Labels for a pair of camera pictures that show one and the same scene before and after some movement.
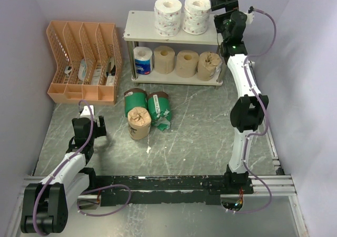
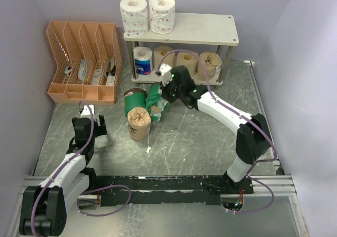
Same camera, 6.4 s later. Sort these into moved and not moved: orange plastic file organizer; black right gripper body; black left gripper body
Moved: black right gripper body
Not moved: orange plastic file organizer; black left gripper body
